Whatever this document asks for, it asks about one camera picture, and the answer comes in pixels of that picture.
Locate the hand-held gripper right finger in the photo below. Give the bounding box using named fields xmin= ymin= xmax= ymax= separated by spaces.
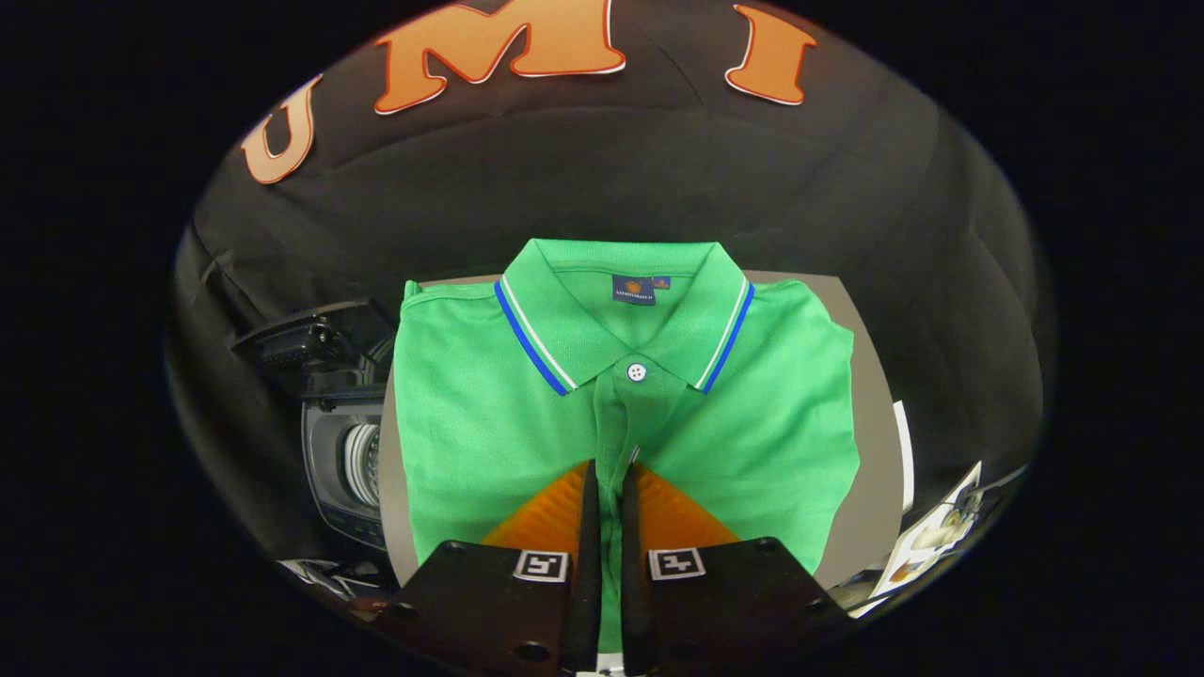
xmin=621 ymin=461 xmax=852 ymax=677

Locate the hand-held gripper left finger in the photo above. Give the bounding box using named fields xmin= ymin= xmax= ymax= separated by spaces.
xmin=376 ymin=459 xmax=601 ymax=677

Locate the green polo shirt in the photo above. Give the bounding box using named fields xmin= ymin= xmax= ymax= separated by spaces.
xmin=393 ymin=238 xmax=862 ymax=659

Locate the grey washing machine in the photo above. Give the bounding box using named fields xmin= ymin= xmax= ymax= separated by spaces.
xmin=301 ymin=367 xmax=401 ymax=552

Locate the grey cabinet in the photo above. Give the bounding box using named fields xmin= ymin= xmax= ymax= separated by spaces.
xmin=381 ymin=271 xmax=906 ymax=590

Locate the black and white printed sheet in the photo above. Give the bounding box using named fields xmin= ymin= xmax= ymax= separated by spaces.
xmin=276 ymin=558 xmax=398 ymax=605

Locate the colourful printed paper sheet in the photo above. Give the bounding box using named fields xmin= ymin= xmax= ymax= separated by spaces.
xmin=851 ymin=459 xmax=1000 ymax=619

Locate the black backdrop cloth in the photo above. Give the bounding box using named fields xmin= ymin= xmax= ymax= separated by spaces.
xmin=169 ymin=0 xmax=1054 ymax=565

